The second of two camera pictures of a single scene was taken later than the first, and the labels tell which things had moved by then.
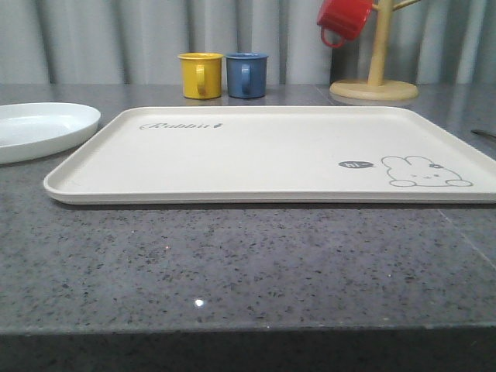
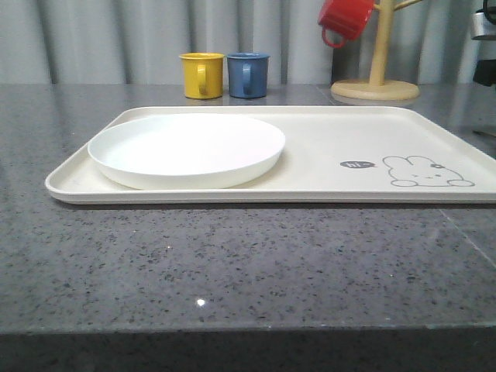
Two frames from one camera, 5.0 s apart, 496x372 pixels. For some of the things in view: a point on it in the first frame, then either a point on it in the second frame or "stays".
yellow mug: (201, 74) stays
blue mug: (246, 74) stays
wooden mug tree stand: (376, 88) stays
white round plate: (35, 131) → (184, 151)
